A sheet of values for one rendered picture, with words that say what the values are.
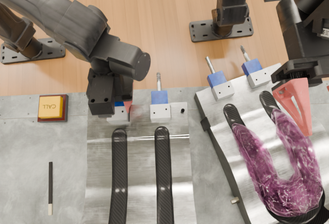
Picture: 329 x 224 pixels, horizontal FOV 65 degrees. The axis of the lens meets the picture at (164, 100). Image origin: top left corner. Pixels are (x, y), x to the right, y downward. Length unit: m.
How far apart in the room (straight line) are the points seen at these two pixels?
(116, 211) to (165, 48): 0.49
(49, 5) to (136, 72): 0.18
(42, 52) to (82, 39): 0.45
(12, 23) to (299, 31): 0.62
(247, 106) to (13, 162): 0.67
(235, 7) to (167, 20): 0.25
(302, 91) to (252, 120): 0.37
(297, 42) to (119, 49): 0.28
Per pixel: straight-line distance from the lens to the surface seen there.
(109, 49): 0.49
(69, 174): 0.79
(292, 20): 0.43
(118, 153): 0.68
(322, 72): 0.39
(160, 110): 0.65
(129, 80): 0.60
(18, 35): 0.78
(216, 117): 0.72
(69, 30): 0.47
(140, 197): 0.66
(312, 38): 0.40
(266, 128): 0.72
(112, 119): 0.65
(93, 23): 0.47
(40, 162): 0.83
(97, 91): 0.52
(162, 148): 0.67
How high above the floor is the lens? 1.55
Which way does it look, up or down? 75 degrees down
